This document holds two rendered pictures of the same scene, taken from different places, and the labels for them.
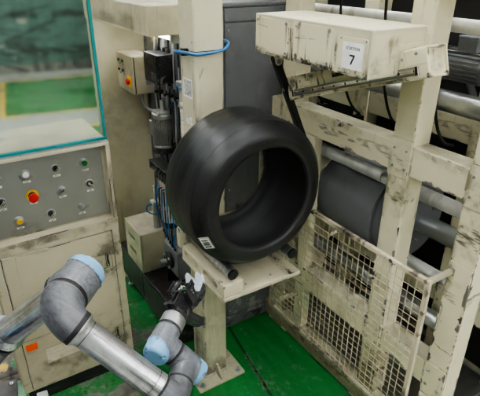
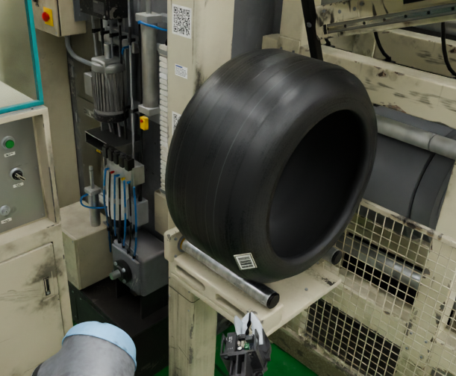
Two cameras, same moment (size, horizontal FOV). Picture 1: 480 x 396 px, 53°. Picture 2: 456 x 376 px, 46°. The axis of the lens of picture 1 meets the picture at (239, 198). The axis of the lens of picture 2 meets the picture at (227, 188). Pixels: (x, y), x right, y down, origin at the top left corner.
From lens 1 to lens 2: 0.67 m
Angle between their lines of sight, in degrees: 13
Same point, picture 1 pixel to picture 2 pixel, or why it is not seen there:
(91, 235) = (23, 254)
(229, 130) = (282, 86)
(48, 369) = not seen: outside the picture
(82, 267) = (107, 351)
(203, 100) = (207, 39)
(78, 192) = not seen: outside the picture
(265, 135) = (332, 92)
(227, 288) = (265, 321)
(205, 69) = not seen: outside the picture
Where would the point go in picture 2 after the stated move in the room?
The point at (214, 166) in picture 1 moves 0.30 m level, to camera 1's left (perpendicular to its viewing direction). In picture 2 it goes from (267, 144) to (120, 151)
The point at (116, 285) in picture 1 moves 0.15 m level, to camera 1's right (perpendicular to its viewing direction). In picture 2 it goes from (60, 320) to (106, 315)
